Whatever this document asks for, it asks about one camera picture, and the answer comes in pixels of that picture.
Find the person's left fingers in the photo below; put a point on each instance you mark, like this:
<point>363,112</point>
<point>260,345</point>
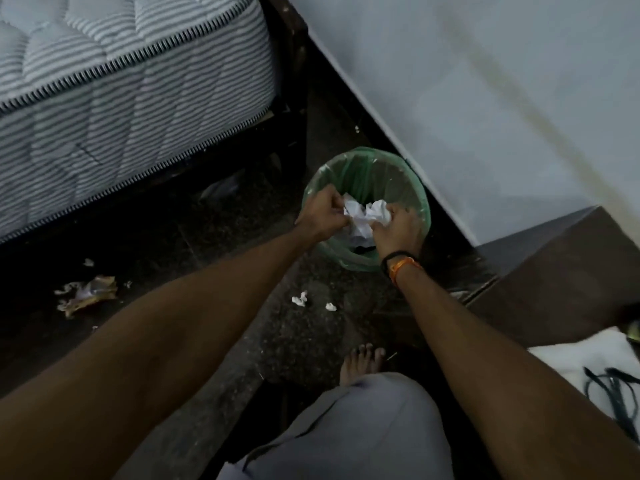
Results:
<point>336,204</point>

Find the green-lined trash bin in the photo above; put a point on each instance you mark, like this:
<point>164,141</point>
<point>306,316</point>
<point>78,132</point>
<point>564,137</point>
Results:
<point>370,179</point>

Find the orange wristband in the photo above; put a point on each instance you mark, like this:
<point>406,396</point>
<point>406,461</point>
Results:
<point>403,266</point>

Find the person's left forearm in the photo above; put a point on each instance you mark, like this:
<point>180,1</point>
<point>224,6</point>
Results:
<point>150,354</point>

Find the person's right forearm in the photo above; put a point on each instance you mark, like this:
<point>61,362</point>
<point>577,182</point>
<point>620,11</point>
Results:
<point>505,374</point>

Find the person's bare foot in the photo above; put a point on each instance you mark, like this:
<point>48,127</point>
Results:
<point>361,362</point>

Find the dark brown wooden furniture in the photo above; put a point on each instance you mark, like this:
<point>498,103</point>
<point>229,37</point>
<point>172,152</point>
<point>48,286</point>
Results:
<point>560,279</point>

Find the person's right hand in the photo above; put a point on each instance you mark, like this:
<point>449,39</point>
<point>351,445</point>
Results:
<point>400,233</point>

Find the dark wooden bed frame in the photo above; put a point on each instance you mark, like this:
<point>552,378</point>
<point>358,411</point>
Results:
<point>292,84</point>

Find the white cloth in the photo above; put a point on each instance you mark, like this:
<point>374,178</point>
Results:
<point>590,364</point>

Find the crumpled yellowish wrapper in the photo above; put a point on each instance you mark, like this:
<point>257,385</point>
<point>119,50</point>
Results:
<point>87,292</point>

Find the person's left hand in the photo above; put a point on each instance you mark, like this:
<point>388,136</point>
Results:
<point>320,214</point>

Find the striped grey white mattress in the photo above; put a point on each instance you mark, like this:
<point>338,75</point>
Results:
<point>115,94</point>

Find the person's right fingers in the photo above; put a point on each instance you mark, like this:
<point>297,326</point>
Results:
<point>395,214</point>

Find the white paper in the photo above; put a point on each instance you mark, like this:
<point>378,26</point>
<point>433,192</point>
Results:
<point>367,214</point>

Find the person's grey trouser leg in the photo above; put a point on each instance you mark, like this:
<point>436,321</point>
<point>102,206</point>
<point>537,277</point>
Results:
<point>350,434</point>

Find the black wristband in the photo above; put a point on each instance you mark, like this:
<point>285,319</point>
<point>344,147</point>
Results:
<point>395,257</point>

